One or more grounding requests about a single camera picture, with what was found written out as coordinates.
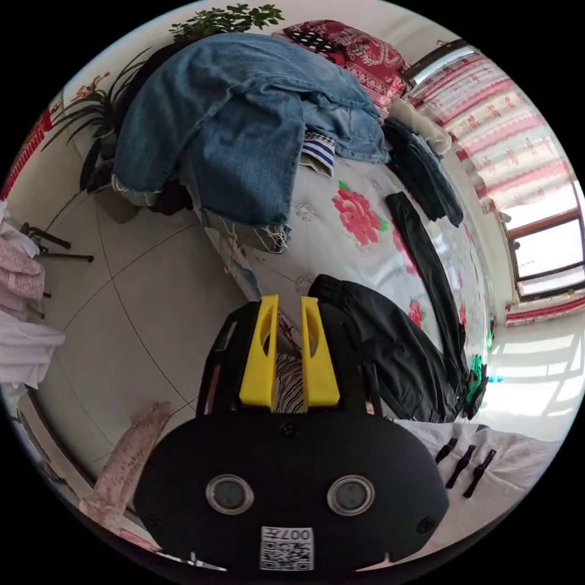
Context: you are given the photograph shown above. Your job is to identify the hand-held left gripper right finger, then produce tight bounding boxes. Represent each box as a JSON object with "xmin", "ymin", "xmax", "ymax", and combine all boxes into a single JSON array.
[{"xmin": 299, "ymin": 296, "xmax": 341, "ymax": 410}]

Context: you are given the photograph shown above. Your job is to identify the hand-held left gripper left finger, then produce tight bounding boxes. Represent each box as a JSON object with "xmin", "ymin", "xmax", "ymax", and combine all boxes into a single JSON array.
[{"xmin": 239, "ymin": 294, "xmax": 280, "ymax": 408}]

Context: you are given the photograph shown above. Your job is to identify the black pants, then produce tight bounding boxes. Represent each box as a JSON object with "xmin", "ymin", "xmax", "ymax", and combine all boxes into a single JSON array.
[{"xmin": 308, "ymin": 191, "xmax": 474, "ymax": 424}]

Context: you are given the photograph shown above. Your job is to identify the zebra print cloth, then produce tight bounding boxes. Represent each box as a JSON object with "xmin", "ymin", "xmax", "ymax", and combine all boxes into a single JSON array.
[{"xmin": 274, "ymin": 350, "xmax": 306, "ymax": 414}]

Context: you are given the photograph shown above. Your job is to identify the pile of dark clothes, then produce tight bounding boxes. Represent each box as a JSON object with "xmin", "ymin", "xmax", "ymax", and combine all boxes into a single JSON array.
[{"xmin": 380, "ymin": 98, "xmax": 466, "ymax": 228}]

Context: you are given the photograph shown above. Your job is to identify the clothes rack with garments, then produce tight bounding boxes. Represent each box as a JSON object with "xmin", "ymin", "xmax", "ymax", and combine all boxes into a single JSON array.
[{"xmin": 0, "ymin": 200, "xmax": 94, "ymax": 389}]

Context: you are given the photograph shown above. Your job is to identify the pile of clothes with jeans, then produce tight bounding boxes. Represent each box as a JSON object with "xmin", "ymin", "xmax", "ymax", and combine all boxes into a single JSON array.
[{"xmin": 80, "ymin": 32, "xmax": 393, "ymax": 253}]

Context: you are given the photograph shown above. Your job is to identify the brown framed window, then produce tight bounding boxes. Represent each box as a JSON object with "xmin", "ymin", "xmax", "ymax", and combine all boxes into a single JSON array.
[{"xmin": 500, "ymin": 182, "xmax": 585, "ymax": 303}]

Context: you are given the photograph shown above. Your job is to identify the long-leaved plant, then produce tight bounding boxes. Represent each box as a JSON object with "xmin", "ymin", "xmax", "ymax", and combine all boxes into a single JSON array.
[{"xmin": 40, "ymin": 45, "xmax": 154, "ymax": 154}]

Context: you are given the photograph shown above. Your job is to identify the pink striped curtain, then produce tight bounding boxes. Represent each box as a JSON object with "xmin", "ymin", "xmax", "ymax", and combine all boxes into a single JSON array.
[{"xmin": 404, "ymin": 54, "xmax": 578, "ymax": 216}]

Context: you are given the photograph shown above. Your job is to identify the red patterned quilt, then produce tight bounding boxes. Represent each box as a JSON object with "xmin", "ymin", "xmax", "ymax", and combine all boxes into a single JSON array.
[{"xmin": 282, "ymin": 19, "xmax": 410, "ymax": 110}]

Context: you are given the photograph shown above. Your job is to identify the black dotted cloth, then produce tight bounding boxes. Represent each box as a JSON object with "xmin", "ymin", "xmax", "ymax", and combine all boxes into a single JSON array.
[{"xmin": 290, "ymin": 28, "xmax": 339, "ymax": 58}]

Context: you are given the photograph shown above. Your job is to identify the leafy green plant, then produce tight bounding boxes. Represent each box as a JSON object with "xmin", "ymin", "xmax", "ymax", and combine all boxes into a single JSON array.
[{"xmin": 168, "ymin": 3, "xmax": 285, "ymax": 44}]

